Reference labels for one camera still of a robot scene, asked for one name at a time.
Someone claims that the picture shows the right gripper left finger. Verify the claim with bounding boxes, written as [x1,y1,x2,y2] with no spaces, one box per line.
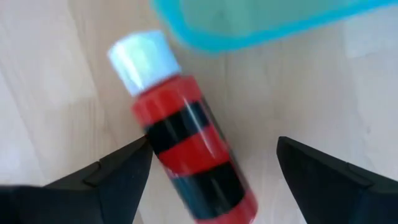
[0,136,154,224]

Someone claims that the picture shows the teal translucent plastic bin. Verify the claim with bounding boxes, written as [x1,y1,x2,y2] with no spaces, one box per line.
[150,0,398,57]

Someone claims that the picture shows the small red paint bottle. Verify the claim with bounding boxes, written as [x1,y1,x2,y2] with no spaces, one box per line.
[107,30,259,224]

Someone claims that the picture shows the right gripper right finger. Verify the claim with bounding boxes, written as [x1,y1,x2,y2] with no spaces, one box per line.
[275,136,398,224]

